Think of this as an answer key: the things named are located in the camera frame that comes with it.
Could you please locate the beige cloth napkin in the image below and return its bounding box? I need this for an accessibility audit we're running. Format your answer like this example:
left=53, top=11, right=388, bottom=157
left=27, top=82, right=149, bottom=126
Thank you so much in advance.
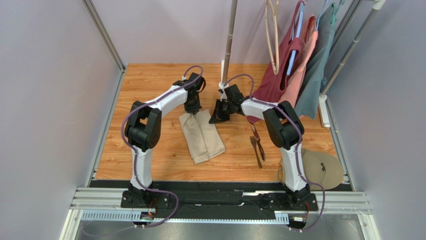
left=178, top=109, right=226, bottom=165

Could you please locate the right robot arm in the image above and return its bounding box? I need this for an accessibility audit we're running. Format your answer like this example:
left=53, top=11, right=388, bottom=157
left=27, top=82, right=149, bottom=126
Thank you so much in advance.
left=209, top=84, right=311, bottom=207

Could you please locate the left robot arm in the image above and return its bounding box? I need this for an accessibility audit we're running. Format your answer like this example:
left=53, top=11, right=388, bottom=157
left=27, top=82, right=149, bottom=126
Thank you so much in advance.
left=122, top=72, right=206, bottom=204

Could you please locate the maroon tank top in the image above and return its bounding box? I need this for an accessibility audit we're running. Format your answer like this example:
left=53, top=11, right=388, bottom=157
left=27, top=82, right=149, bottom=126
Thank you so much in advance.
left=246, top=1, right=307, bottom=125

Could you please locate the blue hanger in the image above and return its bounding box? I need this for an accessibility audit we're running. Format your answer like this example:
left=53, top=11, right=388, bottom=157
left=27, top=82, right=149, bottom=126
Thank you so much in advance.
left=285, top=2, right=306, bottom=77

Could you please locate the teal shirt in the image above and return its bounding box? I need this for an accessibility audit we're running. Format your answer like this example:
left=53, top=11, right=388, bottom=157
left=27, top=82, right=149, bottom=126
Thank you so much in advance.
left=295, top=2, right=339, bottom=120

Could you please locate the right white rack foot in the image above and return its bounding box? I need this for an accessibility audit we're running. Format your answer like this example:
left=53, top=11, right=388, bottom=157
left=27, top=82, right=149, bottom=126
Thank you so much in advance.
left=318, top=94, right=331, bottom=128

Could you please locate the left rack pole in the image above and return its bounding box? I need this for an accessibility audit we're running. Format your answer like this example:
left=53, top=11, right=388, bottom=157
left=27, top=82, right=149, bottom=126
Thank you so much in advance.
left=224, top=0, right=238, bottom=65

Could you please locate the rack pole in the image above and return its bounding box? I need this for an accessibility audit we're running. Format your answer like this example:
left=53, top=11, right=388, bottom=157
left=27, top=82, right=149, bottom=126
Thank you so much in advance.
left=319, top=0, right=386, bottom=100
left=224, top=0, right=238, bottom=65

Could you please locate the pink shirt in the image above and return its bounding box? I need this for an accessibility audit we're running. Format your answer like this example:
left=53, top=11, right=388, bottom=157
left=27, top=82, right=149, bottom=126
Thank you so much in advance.
left=279, top=14, right=319, bottom=107

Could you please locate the beige baseball cap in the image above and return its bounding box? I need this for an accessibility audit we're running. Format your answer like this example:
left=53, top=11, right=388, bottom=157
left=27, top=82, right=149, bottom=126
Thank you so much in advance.
left=279, top=148, right=344, bottom=192

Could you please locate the right rack pole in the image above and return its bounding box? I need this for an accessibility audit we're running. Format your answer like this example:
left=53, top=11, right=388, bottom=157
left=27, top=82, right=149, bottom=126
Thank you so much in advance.
left=319, top=0, right=386, bottom=100

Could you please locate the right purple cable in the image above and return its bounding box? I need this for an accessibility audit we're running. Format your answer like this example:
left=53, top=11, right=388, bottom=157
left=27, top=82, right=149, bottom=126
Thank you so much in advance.
left=219, top=73, right=326, bottom=233

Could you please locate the purple cable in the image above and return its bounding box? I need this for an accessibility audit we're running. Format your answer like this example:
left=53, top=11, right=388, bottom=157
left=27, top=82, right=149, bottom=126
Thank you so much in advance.
left=120, top=65, right=180, bottom=229
left=219, top=73, right=326, bottom=233

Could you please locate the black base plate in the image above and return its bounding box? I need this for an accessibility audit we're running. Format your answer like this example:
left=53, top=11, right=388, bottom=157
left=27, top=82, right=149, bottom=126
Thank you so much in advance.
left=89, top=180, right=354, bottom=221

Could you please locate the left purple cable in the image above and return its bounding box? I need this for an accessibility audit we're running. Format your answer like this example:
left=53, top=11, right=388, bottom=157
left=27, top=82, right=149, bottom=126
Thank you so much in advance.
left=120, top=65, right=180, bottom=229

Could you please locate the right aluminium corner post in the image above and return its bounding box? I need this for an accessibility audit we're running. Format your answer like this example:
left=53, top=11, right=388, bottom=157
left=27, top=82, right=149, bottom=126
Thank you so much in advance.
left=318, top=0, right=362, bottom=76

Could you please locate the aluminium corner post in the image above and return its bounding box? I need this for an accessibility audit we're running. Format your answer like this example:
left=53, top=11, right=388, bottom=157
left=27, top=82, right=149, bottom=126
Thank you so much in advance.
left=318, top=0, right=362, bottom=76
left=82, top=0, right=126, bottom=73

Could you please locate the aluminium frame rail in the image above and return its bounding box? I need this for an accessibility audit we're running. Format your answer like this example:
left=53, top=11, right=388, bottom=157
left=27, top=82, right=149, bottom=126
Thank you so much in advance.
left=60, top=187, right=381, bottom=240

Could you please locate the left aluminium corner post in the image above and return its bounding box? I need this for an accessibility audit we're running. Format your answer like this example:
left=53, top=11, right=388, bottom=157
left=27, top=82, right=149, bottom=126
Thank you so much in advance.
left=82, top=0, right=126, bottom=73

